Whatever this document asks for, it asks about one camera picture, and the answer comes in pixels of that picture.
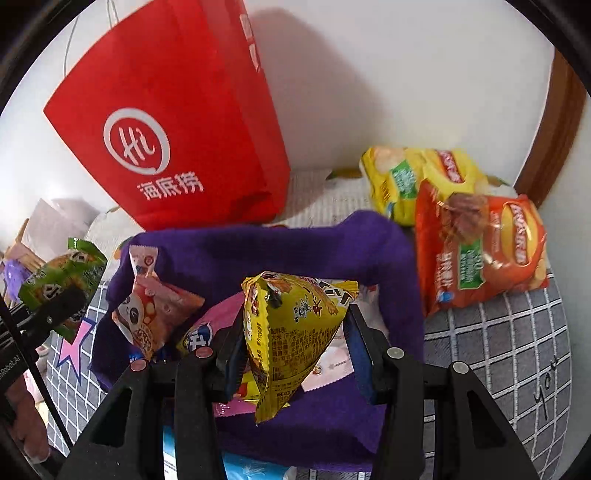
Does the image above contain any yellow chips bag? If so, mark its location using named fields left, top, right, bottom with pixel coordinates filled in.
left=360, top=147, right=490, bottom=227

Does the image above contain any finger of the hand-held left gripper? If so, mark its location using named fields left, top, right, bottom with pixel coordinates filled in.
left=30, top=288, right=89, bottom=334

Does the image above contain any grey grid star blanket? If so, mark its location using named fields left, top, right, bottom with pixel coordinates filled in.
left=28, top=272, right=571, bottom=480

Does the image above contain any purple towel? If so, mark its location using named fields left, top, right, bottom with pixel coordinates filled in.
left=90, top=210, right=426, bottom=472

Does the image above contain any pink snack packet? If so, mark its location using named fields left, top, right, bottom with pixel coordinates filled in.
left=185, top=291, right=259, bottom=418

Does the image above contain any pale pink cloth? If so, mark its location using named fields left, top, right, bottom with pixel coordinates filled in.
left=21, top=198, right=100, bottom=273

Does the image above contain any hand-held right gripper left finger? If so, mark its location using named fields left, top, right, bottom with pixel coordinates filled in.
left=58, top=318, right=252, bottom=480

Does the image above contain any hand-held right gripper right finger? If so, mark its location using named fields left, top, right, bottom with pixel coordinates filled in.
left=344, top=302, right=539, bottom=480

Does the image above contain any orange panda print packet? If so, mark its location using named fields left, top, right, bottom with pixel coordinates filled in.
left=112, top=244, right=205, bottom=361

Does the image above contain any green snack packet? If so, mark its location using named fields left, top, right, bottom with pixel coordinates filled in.
left=18, top=237, right=108, bottom=344

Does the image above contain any person's left hand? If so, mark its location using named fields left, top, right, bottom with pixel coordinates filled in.
left=0, top=369, right=49, bottom=462

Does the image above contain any light blue packet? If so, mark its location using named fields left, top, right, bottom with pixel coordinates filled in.
left=222, top=452, right=296, bottom=480

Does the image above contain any orange chips bag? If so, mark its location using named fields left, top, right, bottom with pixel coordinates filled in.
left=414, top=180, right=550, bottom=317

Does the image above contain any brown wooden door frame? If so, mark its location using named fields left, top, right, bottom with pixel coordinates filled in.
left=515, top=51, right=591, bottom=208

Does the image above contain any red paper bag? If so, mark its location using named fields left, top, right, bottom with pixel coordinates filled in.
left=44, top=0, right=291, bottom=232

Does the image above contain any blue yellow snack packet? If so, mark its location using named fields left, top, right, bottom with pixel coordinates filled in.
left=177, top=318, right=220, bottom=356

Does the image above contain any yellow triangular snack packet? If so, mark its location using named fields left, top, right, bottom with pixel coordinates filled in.
left=241, top=271, right=360, bottom=424

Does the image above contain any small pale pink packet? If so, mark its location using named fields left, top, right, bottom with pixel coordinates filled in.
left=302, top=323, right=365, bottom=393

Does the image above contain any long white pink snack stick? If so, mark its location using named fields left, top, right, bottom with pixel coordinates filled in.
left=355, top=284, right=384, bottom=324

